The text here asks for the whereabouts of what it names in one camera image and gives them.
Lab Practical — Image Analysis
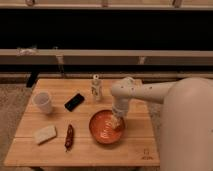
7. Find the black rectangular phone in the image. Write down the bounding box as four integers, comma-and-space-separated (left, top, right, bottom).
64, 93, 85, 111

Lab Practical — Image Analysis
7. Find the orange ceramic bowl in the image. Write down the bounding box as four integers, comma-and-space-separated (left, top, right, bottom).
89, 110, 125, 144

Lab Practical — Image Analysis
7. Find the white plastic cup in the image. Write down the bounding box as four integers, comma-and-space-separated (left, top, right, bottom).
32, 92, 53, 114

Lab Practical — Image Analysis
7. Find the dried red chili pepper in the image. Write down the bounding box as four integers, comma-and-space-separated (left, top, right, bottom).
65, 124, 74, 152

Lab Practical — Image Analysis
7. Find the wooden table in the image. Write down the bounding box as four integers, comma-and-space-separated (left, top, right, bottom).
4, 79, 160, 167

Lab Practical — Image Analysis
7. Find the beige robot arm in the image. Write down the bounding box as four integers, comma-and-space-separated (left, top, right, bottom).
111, 77, 213, 171

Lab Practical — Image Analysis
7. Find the small white bottle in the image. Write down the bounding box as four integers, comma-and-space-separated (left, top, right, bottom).
91, 75, 102, 101

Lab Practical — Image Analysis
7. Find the grey horizontal rail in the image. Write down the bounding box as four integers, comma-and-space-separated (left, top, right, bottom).
0, 48, 213, 65

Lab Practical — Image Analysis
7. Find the beige sponge block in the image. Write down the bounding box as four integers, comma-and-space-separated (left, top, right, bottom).
34, 125, 57, 145

